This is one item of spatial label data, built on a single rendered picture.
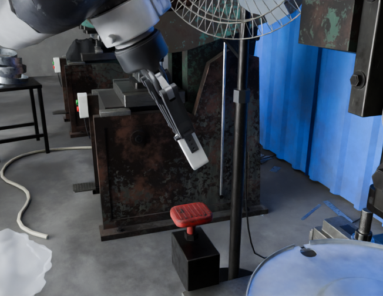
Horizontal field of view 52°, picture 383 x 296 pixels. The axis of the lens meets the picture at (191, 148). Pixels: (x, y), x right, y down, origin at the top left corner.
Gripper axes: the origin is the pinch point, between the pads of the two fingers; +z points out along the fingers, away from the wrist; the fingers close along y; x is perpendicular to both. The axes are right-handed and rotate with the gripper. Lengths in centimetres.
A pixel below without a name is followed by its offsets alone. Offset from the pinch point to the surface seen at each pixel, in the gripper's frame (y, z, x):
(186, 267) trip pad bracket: 6.3, 15.6, -11.1
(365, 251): 22.8, 16.2, 12.0
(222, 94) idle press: -116, 43, 42
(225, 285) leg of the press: 7.5, 22.8, -6.9
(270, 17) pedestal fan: -41, -1, 41
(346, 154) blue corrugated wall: -112, 112, 94
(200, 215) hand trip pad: 2.4, 10.9, -4.6
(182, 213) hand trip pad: 0.7, 9.7, -6.9
